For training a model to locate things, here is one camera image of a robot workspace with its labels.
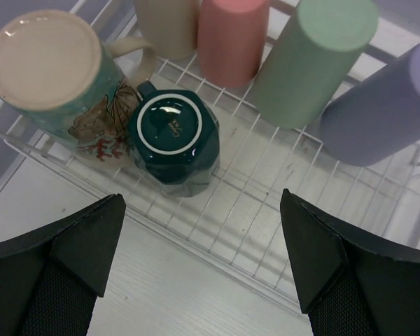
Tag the green tumbler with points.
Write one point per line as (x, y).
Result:
(313, 54)

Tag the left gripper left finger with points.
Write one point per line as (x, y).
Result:
(51, 277)

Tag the beige tumbler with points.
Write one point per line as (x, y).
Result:
(170, 25)

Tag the white wire dish rack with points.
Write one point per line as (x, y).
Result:
(234, 226)

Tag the floral beige mug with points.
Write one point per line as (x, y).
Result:
(57, 72)

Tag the pink tumbler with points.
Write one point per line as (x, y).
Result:
(231, 39)

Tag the dark green mug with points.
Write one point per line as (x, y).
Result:
(174, 137)

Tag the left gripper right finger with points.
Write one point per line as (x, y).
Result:
(348, 280)

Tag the purple tumbler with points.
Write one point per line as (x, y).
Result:
(378, 117)

